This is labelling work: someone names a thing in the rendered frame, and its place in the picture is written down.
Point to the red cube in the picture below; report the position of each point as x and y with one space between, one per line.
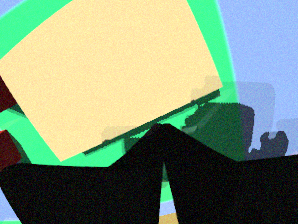
8 152
6 98

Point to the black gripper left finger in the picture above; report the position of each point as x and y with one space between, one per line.
126 192

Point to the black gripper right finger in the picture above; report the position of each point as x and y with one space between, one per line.
209 188

